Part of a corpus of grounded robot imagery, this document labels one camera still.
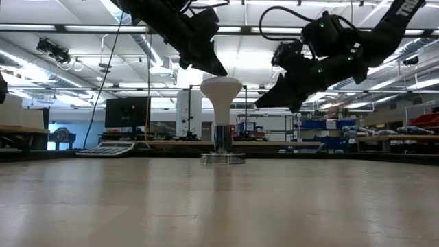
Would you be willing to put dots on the chrome lamp socket base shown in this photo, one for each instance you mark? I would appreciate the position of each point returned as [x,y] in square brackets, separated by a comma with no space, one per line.
[223,139]

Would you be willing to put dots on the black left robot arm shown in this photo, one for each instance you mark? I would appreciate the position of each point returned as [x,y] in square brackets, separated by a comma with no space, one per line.
[154,13]

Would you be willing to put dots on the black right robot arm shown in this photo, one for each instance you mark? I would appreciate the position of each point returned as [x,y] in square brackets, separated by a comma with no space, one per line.
[394,24]

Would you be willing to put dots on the blue storage bin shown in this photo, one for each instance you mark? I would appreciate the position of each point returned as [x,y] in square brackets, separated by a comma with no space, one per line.
[347,123]
[312,124]

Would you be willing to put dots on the metal shelf rack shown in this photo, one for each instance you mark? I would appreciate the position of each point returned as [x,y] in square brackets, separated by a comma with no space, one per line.
[295,133]

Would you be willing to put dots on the blue white box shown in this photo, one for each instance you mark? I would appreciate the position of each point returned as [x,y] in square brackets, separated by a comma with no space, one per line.
[247,126]

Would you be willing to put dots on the red crate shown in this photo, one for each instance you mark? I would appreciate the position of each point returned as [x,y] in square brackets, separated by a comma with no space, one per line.
[235,132]

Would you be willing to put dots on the white column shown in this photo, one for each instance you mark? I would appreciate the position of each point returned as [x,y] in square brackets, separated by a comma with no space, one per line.
[183,116]

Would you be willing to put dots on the blue grey bundle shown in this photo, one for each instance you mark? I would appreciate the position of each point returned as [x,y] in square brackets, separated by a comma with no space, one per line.
[358,130]
[415,130]

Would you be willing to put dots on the black computer monitor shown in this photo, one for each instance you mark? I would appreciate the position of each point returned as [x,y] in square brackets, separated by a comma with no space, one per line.
[127,111]

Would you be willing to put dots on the wooden workbench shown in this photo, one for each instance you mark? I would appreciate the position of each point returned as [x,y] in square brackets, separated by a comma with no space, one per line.
[411,138]

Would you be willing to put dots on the red storage bin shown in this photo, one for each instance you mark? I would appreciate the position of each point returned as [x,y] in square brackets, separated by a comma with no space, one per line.
[425,120]

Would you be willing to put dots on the grey desk calculator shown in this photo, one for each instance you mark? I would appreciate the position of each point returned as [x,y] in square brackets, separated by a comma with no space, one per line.
[109,150]

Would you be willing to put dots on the black ceiling-mounted device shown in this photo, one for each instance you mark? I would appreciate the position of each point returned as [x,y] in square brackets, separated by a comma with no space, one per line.
[53,50]

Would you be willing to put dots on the dark cart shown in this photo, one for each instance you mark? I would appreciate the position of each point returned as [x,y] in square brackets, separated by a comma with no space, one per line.
[62,137]

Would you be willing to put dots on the small white box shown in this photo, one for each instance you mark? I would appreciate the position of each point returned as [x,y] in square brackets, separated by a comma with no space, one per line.
[33,119]

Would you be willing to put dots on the wooden side table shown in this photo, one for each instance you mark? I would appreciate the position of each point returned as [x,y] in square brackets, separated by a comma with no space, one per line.
[24,130]

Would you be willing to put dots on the large white box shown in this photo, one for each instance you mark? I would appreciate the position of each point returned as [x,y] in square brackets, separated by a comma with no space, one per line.
[12,111]

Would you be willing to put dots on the black round object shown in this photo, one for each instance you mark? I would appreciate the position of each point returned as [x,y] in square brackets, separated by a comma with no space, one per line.
[2,89]

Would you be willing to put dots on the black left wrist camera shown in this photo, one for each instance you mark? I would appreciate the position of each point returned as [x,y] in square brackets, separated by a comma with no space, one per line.
[205,20]

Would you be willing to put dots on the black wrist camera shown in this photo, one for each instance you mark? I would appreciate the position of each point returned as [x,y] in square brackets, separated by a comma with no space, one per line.
[286,53]
[205,20]

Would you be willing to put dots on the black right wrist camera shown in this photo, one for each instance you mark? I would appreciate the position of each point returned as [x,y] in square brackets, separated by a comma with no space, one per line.
[286,53]

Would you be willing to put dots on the silver ceiling duct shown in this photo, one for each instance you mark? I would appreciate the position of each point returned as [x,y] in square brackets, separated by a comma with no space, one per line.
[394,73]

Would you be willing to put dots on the black ceiling camera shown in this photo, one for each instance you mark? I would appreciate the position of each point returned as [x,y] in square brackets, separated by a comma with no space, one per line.
[411,60]

